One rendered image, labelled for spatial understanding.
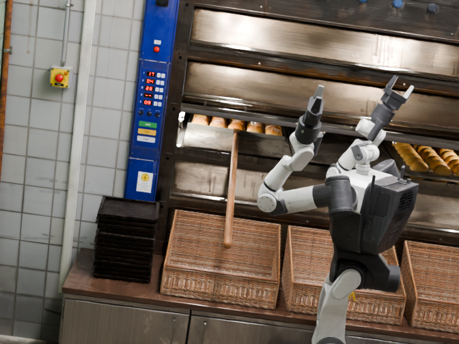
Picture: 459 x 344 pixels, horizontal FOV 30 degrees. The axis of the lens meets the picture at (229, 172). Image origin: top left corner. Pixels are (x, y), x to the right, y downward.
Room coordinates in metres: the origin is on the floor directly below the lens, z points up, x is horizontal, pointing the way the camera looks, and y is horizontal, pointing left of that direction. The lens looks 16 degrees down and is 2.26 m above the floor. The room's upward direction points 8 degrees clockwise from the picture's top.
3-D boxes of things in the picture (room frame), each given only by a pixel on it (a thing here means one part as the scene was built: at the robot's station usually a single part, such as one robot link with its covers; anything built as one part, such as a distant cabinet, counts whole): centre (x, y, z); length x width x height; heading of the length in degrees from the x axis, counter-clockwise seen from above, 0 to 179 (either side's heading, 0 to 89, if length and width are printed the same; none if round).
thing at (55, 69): (4.16, 0.89, 1.46); 0.10 x 0.07 x 0.10; 92
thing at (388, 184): (3.34, -0.58, 1.26); 0.34 x 0.30 x 0.36; 146
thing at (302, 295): (3.98, -0.63, 0.72); 0.56 x 0.49 x 0.28; 93
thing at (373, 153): (3.38, -0.54, 1.46); 0.10 x 0.07 x 0.09; 146
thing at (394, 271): (3.36, -0.62, 1.00); 0.28 x 0.13 x 0.18; 91
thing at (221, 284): (3.96, -0.03, 0.72); 0.56 x 0.49 x 0.28; 91
